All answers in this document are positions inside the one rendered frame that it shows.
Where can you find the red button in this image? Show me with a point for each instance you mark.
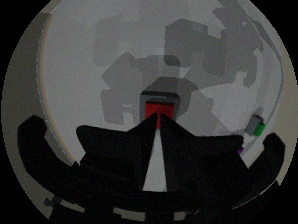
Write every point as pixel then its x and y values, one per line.
pixel 162 103

